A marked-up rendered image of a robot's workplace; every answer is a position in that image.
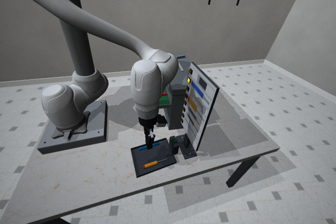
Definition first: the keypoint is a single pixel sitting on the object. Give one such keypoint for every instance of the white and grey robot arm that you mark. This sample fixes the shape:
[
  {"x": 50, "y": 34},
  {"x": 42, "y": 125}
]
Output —
[{"x": 64, "y": 105}]

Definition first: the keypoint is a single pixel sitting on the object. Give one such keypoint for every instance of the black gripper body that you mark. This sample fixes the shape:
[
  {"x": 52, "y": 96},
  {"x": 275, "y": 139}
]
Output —
[{"x": 148, "y": 123}]

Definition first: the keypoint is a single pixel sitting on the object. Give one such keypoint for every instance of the dark grey drawer chest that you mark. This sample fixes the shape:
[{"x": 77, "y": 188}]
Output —
[{"x": 174, "y": 100}]

